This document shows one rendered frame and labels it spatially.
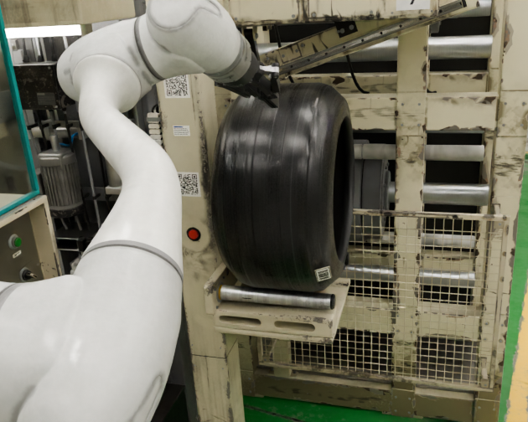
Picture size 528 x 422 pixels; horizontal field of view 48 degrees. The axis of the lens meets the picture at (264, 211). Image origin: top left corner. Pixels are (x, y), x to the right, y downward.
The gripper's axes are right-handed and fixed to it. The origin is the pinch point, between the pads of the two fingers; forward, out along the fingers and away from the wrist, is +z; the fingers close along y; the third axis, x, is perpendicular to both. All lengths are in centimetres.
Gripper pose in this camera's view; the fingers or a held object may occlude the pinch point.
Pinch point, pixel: (269, 95)
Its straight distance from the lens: 121.6
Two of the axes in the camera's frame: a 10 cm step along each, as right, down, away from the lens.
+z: 3.5, 1.2, 9.3
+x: -0.1, -9.9, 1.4
